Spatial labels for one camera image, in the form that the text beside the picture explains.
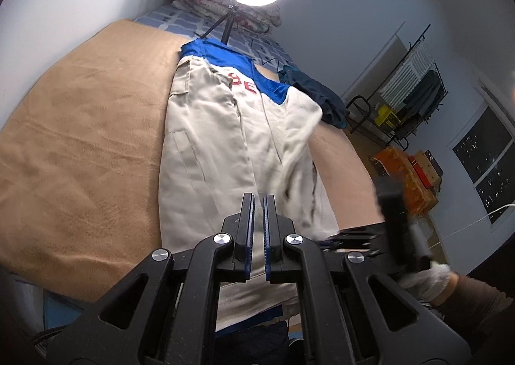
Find black ring light tripod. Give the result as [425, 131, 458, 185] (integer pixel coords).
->
[198, 4, 240, 46]

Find yellow box on rack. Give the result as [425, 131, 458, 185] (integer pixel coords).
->
[374, 104, 401, 129]

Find blue checkered mattress sheet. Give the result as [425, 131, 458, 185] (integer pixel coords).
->
[134, 2, 297, 68]

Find red and brown boxes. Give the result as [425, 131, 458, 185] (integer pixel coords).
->
[408, 150, 444, 191]

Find white gloved right hand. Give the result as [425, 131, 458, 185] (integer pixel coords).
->
[399, 261, 459, 306]

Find black clothes rack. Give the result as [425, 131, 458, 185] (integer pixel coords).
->
[346, 27, 448, 150]

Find dark teal folded garment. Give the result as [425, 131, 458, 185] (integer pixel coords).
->
[278, 65, 349, 130]

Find orange patterned covered box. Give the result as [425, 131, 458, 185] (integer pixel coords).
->
[373, 147, 438, 216]

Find tan bed blanket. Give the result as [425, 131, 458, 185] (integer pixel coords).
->
[0, 18, 383, 303]

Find floral folded quilt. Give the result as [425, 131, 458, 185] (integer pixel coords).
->
[175, 0, 282, 36]

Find white striped hanging towel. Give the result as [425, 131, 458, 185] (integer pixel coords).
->
[378, 38, 435, 109]

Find dark night window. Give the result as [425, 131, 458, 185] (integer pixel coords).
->
[451, 104, 514, 228]

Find brown sleeved right forearm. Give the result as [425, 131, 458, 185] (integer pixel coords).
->
[431, 273, 514, 364]

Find dark hanging clothes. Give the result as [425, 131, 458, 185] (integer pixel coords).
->
[398, 70, 445, 129]

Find white and blue jacket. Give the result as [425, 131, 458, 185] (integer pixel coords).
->
[158, 37, 342, 334]

